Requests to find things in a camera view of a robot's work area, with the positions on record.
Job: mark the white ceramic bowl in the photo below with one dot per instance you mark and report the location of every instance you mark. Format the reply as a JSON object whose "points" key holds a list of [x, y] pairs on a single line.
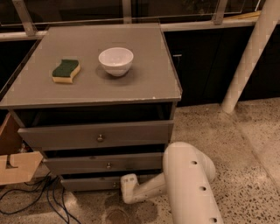
{"points": [[116, 61]]}

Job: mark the grey bottom drawer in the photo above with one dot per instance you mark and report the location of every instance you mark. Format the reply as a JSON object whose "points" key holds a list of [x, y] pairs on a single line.
{"points": [[99, 183]]}

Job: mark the grey drawer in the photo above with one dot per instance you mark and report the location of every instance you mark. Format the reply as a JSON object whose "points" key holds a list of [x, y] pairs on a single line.
{"points": [[109, 163], [105, 135], [99, 183]]}

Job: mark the green and yellow sponge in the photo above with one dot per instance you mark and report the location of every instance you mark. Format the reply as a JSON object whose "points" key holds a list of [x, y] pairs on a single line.
{"points": [[66, 71]]}

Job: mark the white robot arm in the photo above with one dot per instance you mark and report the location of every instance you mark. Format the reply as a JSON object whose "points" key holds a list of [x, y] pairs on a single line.
{"points": [[186, 177]]}

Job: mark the grey top drawer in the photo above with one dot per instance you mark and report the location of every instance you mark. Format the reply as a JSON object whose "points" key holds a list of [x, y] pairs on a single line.
{"points": [[105, 135]]}

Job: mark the dark low cabinet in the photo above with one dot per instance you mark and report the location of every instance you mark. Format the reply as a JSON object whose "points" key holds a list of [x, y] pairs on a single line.
{"points": [[206, 60]]}

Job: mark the metal railing bar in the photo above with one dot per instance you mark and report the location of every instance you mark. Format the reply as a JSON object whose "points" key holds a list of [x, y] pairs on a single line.
{"points": [[29, 19]]}

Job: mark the cardboard box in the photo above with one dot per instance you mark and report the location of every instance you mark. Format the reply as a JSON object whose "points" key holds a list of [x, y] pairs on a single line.
{"points": [[15, 166]]}

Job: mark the white diagonal pole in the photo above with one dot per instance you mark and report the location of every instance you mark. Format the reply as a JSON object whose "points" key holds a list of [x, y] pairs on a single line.
{"points": [[264, 26]]}

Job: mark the grey wooden drawer cabinet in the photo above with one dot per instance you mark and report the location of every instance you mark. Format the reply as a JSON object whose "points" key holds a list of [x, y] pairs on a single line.
{"points": [[149, 91]]}

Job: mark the grey middle drawer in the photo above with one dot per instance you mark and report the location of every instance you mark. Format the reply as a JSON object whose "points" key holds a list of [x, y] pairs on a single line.
{"points": [[109, 163]]}

